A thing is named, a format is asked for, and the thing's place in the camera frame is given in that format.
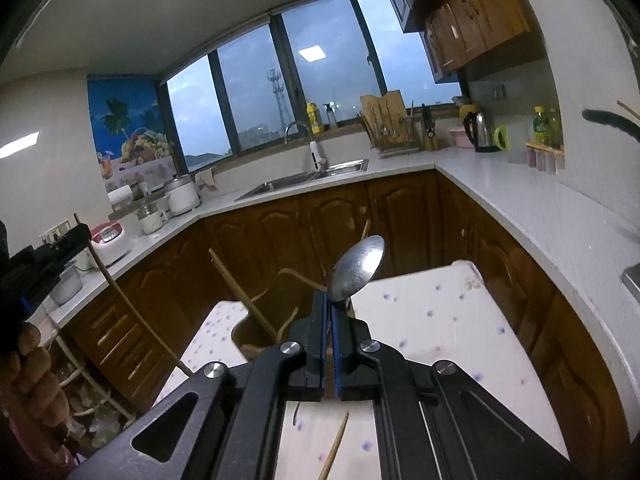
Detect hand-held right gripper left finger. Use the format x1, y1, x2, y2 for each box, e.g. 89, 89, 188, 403
65, 290, 331, 480

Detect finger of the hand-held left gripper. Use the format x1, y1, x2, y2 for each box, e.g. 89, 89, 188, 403
10, 224, 93, 318

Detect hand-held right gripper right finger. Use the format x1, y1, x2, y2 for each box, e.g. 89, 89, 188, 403
331, 304, 588, 480

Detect wooden utensil holder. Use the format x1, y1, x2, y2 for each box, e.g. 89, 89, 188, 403
234, 266, 353, 361

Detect metal spoon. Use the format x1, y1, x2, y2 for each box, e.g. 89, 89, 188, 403
327, 235, 387, 311

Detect person's left hand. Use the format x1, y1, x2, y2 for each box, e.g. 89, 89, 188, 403
7, 322, 69, 429

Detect metal inner pot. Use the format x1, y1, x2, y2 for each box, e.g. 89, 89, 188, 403
50, 260, 83, 307

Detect red and white rice cooker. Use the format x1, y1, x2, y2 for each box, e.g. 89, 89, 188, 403
90, 223, 133, 267

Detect paper towel roll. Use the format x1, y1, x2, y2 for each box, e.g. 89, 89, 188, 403
107, 185, 135, 211

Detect white floral tablecloth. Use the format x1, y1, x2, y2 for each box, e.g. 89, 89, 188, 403
150, 260, 571, 480

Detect glass jar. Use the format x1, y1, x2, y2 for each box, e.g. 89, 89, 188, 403
137, 202, 168, 235

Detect ceiling light panel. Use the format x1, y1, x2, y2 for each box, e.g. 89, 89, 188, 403
0, 131, 40, 160

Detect white lidded cooker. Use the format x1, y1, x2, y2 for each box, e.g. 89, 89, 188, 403
164, 175, 201, 217

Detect wooden base cabinets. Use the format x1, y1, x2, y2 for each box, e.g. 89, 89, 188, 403
65, 170, 640, 480

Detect stainless steel sink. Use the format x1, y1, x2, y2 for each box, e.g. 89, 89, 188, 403
235, 159, 369, 202

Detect gas stove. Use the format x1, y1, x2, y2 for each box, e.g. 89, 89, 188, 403
621, 265, 640, 306

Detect kitchen window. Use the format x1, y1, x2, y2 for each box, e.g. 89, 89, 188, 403
157, 0, 463, 173

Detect chrome kitchen faucet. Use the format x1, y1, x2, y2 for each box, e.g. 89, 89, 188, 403
284, 121, 328, 171

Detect wooden knife block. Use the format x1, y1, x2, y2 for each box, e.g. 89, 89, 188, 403
421, 104, 440, 152

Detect spice jar set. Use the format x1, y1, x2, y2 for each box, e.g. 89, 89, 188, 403
525, 141, 566, 175

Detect steel electric kettle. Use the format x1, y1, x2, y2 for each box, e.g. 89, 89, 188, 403
462, 110, 501, 153

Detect yellow capped green bottle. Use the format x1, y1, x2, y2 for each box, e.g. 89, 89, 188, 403
532, 106, 551, 147

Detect wooden cutting board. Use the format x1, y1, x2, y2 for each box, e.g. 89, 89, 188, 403
360, 90, 407, 133

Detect black wok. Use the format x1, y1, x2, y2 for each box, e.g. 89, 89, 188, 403
581, 108, 640, 143

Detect wall power outlet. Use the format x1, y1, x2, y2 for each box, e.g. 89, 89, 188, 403
40, 219, 73, 243

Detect fruit and palm wall poster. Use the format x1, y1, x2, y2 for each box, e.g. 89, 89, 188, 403
87, 79, 178, 193

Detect wire dish rack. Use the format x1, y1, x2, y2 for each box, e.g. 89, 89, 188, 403
356, 112, 421, 158

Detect wooden wall cabinets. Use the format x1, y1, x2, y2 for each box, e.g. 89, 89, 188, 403
372, 0, 531, 83

